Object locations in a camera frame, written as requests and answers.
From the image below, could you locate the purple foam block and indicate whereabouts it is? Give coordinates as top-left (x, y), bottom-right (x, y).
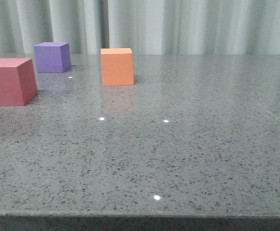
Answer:
top-left (33, 42), bottom-right (71, 73)

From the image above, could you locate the red foam block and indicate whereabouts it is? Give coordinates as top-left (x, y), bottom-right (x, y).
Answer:
top-left (0, 58), bottom-right (38, 106)

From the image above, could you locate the grey-green pleated curtain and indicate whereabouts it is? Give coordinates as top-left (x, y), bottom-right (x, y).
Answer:
top-left (0, 0), bottom-right (280, 54)

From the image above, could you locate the orange foam block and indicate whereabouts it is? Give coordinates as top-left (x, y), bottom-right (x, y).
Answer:
top-left (101, 48), bottom-right (135, 86)

